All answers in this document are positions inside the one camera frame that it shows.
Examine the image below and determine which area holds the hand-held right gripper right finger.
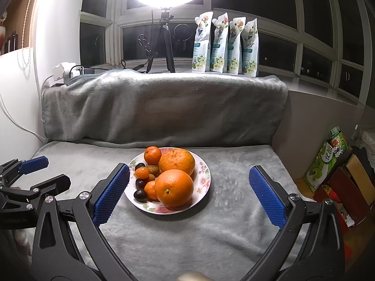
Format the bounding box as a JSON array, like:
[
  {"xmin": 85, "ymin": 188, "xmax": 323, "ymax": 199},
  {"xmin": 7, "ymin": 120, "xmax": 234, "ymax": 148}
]
[{"xmin": 240, "ymin": 165, "xmax": 345, "ymax": 281}]

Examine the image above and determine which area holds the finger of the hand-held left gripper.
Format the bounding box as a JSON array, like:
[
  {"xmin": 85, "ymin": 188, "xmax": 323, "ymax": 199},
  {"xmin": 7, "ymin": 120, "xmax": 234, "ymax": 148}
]
[
  {"xmin": 28, "ymin": 174, "xmax": 71, "ymax": 202},
  {"xmin": 0, "ymin": 156, "xmax": 49, "ymax": 182}
]

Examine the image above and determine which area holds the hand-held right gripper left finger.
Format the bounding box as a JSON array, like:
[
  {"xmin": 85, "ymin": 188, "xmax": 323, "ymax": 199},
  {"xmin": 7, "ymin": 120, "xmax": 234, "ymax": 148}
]
[{"xmin": 32, "ymin": 163, "xmax": 138, "ymax": 281}]

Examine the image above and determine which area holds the small mandarin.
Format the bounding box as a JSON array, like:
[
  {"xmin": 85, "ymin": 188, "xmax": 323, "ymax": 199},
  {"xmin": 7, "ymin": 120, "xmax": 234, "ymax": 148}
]
[
  {"xmin": 144, "ymin": 181, "xmax": 159, "ymax": 201},
  {"xmin": 143, "ymin": 146, "xmax": 162, "ymax": 165}
]

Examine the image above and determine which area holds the large orange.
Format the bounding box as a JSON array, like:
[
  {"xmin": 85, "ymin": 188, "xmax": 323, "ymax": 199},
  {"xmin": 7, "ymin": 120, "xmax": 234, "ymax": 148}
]
[
  {"xmin": 154, "ymin": 169, "xmax": 195, "ymax": 208},
  {"xmin": 158, "ymin": 149, "xmax": 196, "ymax": 177}
]

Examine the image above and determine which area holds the floral white plate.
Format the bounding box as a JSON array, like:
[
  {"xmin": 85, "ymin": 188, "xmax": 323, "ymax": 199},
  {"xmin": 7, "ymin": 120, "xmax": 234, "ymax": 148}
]
[{"xmin": 124, "ymin": 147, "xmax": 211, "ymax": 214}]

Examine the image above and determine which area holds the green printed packet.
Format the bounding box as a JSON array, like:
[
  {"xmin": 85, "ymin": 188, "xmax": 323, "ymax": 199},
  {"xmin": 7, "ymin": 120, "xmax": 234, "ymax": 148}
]
[{"xmin": 304, "ymin": 126, "xmax": 348, "ymax": 193}]

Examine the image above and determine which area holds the red box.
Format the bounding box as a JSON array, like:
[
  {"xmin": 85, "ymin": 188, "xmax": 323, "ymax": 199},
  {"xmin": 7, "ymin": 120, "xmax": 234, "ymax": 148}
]
[{"xmin": 313, "ymin": 167, "xmax": 375, "ymax": 229}]

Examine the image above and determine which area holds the brown cardboard box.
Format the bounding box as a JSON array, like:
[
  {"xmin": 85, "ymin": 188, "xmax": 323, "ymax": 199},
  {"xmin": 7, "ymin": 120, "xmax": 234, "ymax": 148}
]
[{"xmin": 346, "ymin": 154, "xmax": 375, "ymax": 205}]

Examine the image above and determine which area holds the white power strip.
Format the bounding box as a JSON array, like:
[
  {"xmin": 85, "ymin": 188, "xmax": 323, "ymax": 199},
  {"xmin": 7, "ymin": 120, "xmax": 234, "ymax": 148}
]
[{"xmin": 53, "ymin": 62, "xmax": 77, "ymax": 82}]

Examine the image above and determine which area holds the grey fleece blanket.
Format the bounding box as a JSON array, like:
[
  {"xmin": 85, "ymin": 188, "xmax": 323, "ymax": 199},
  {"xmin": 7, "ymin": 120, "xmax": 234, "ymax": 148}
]
[{"xmin": 4, "ymin": 71, "xmax": 305, "ymax": 281}]

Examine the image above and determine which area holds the white lace cloth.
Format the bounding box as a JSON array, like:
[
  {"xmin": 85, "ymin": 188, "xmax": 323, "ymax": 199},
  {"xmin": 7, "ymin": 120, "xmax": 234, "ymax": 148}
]
[{"xmin": 352, "ymin": 129, "xmax": 375, "ymax": 153}]

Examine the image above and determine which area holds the black tripod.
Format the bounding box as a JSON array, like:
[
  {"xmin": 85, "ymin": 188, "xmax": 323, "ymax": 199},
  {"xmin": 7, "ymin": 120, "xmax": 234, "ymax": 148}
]
[{"xmin": 146, "ymin": 7, "xmax": 176, "ymax": 74}]

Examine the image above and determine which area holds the white cable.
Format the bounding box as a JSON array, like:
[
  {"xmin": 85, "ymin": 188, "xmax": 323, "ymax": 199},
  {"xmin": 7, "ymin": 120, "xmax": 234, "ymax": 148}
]
[{"xmin": 0, "ymin": 92, "xmax": 46, "ymax": 141}]

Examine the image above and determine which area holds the white bead string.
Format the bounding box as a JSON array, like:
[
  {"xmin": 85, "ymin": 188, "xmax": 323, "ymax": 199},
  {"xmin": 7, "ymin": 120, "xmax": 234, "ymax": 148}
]
[{"xmin": 18, "ymin": 0, "xmax": 41, "ymax": 71}]

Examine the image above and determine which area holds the black cable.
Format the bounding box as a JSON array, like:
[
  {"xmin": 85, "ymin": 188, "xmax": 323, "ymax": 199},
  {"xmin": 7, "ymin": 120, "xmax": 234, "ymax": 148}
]
[{"xmin": 120, "ymin": 34, "xmax": 153, "ymax": 72}]

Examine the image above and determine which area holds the white window frame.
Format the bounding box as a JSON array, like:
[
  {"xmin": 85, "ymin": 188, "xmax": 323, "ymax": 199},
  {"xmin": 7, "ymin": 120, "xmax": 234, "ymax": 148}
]
[{"xmin": 79, "ymin": 0, "xmax": 372, "ymax": 106}]

